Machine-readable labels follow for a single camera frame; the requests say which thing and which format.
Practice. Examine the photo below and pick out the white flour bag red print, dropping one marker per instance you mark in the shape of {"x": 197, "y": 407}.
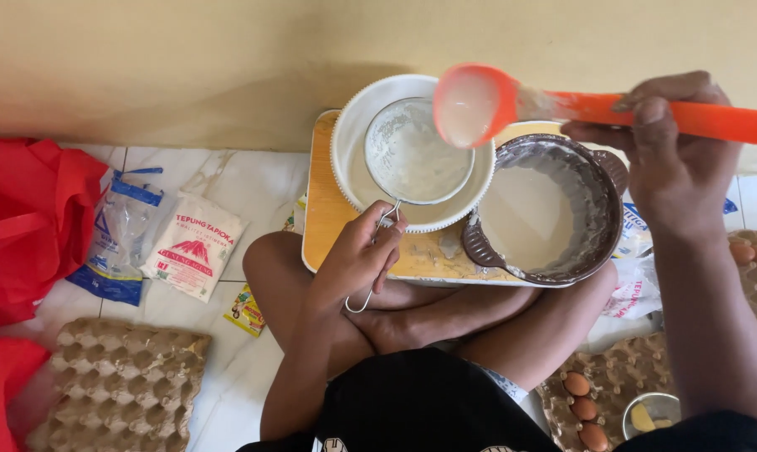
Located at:
{"x": 632, "y": 295}

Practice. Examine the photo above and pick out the person's right hand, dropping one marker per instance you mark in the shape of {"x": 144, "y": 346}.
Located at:
{"x": 679, "y": 176}

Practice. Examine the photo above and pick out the person's right leg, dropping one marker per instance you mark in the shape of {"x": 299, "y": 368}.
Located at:
{"x": 541, "y": 333}

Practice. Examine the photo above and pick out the yellow sachet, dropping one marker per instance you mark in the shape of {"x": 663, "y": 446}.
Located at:
{"x": 293, "y": 216}
{"x": 245, "y": 312}

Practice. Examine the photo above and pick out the yellow butter piece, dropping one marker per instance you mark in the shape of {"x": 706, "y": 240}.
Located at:
{"x": 642, "y": 417}

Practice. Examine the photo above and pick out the large red fabric bag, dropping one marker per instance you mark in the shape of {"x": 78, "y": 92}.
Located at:
{"x": 27, "y": 220}

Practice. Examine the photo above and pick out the person's white shorts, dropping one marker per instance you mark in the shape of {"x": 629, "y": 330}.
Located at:
{"x": 507, "y": 384}

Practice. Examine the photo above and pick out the small metal bowl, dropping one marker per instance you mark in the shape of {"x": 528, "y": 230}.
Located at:
{"x": 664, "y": 405}

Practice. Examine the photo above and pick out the person's left fingers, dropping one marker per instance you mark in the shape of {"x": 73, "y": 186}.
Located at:
{"x": 389, "y": 242}

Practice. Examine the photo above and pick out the pale batter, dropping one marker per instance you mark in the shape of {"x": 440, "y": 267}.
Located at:
{"x": 529, "y": 220}

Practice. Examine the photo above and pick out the white round bowl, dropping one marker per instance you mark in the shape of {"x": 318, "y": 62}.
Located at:
{"x": 353, "y": 150}

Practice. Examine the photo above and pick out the brown plastic mixing bowl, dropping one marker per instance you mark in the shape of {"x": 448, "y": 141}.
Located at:
{"x": 598, "y": 207}

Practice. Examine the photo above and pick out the metal mesh strainer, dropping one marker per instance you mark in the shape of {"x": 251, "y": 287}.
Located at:
{"x": 416, "y": 157}

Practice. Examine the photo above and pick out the white flour bag blue print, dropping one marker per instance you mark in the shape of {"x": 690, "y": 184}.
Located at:
{"x": 632, "y": 235}

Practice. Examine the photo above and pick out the person's black shirt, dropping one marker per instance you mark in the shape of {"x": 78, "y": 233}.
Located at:
{"x": 416, "y": 408}

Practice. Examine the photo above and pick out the person's left hand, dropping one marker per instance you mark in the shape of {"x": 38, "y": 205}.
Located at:
{"x": 353, "y": 257}

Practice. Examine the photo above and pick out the white flour packet red mountain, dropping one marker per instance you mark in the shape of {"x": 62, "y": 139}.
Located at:
{"x": 193, "y": 248}

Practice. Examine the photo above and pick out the empty clear blue flour bag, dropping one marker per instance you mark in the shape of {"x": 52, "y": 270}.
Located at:
{"x": 118, "y": 238}

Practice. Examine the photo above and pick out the small red fabric bag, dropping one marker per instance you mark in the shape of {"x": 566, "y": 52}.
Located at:
{"x": 1, "y": 389}

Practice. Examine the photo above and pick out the wooden tray table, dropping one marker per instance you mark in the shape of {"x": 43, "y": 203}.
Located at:
{"x": 325, "y": 207}

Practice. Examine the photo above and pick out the orange plastic ladle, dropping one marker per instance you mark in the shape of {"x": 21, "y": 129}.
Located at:
{"x": 479, "y": 103}

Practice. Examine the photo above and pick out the empty cardboard egg tray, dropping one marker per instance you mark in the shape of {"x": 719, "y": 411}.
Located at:
{"x": 124, "y": 389}

